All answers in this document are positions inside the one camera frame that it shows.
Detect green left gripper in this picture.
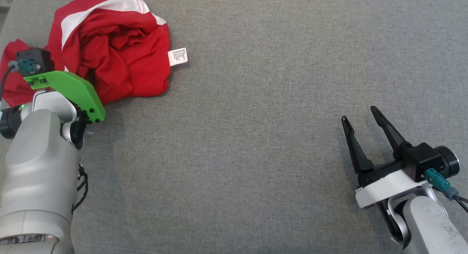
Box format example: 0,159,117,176
23,71,106,124

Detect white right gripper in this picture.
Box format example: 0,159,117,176
341,106,437,209

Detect red basketball jersey white sleeves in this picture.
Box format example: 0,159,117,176
0,23,189,107

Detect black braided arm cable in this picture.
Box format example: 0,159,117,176
71,163,89,215

